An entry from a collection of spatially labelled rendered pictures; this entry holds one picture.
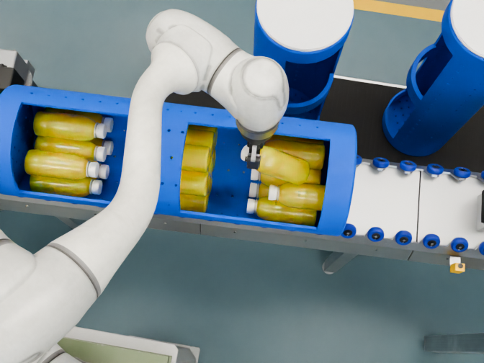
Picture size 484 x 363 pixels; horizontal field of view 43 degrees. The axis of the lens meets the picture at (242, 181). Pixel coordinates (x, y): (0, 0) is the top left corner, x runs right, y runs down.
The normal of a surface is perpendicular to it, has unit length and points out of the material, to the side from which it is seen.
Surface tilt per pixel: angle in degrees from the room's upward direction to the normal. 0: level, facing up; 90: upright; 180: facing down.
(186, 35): 16
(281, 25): 0
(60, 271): 34
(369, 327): 0
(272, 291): 0
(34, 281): 26
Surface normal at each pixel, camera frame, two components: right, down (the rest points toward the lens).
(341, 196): -0.07, 0.28
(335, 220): -0.11, 0.67
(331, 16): 0.00, -0.25
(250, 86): -0.14, 0.02
